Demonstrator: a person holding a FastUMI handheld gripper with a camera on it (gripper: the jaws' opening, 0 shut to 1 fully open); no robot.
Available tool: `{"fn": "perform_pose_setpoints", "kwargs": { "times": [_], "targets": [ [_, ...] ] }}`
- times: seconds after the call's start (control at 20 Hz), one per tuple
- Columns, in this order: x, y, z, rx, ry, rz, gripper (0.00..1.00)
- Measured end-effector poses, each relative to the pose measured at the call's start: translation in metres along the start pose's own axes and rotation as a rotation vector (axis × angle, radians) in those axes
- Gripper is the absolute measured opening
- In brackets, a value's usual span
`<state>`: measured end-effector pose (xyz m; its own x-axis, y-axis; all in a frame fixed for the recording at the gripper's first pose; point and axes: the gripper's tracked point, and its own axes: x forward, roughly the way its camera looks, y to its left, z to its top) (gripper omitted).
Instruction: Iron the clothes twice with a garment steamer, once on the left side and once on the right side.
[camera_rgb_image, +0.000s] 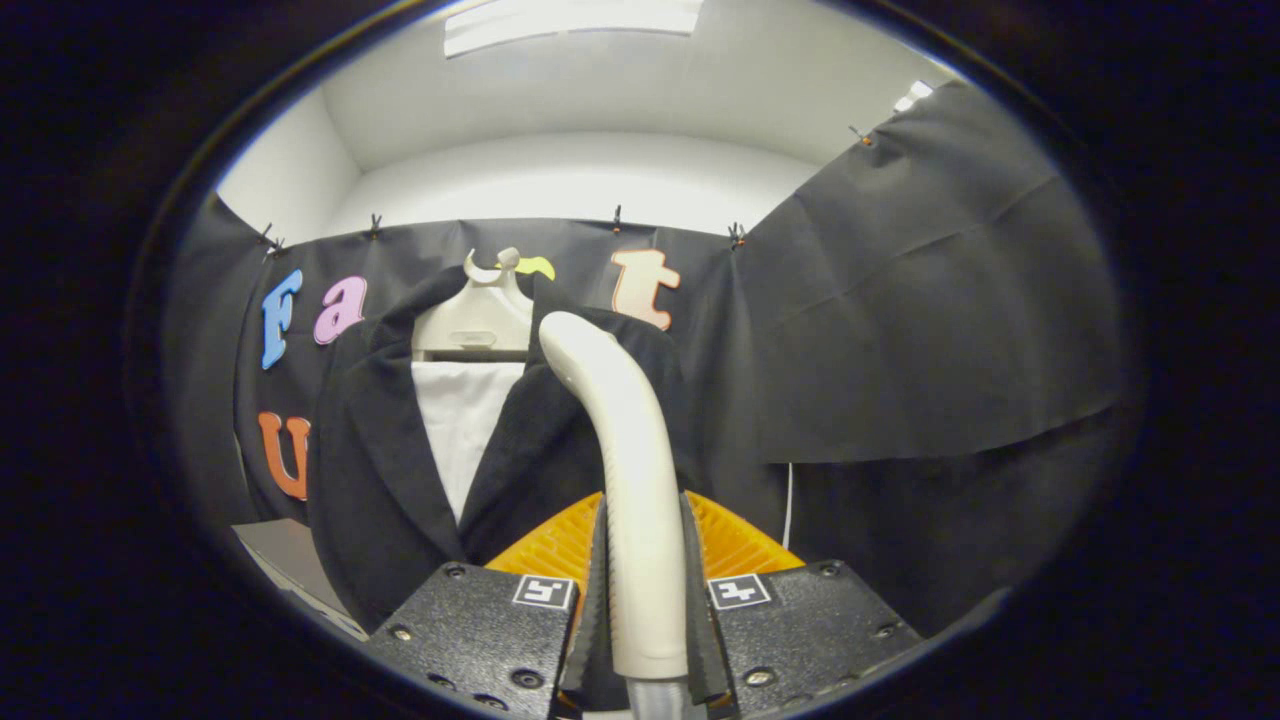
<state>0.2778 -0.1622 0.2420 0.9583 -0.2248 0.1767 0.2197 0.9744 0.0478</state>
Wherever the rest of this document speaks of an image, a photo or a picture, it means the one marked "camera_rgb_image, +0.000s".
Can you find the black backdrop cloth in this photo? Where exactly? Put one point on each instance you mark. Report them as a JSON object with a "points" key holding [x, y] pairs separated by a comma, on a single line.
{"points": [[950, 350]]}

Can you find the white garment steamer head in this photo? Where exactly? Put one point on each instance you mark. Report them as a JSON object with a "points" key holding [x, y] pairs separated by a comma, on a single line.
{"points": [[640, 500]]}

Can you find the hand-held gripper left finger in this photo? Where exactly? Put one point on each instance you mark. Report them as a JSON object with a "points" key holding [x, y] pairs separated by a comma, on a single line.
{"points": [[592, 640]]}

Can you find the small ceiling light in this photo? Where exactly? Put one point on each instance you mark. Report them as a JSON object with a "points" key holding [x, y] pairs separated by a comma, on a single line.
{"points": [[913, 97]]}

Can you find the white fabric torso form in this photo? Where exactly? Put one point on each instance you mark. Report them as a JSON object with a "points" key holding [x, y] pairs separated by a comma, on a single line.
{"points": [[460, 430]]}

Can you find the black jacket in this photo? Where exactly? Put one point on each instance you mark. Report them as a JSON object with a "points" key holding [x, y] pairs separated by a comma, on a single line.
{"points": [[380, 480]]}

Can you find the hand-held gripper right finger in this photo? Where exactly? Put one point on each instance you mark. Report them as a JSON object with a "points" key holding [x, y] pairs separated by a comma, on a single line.
{"points": [[702, 640]]}

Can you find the white plastic hanger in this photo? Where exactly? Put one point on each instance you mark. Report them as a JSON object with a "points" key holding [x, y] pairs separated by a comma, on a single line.
{"points": [[480, 320]]}

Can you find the beige cabinet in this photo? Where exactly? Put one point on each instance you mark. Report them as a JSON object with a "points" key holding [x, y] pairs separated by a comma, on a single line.
{"points": [[285, 555]]}

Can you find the long ceiling light panel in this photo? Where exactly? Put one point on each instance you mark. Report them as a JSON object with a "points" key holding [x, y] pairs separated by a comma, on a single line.
{"points": [[570, 22]]}

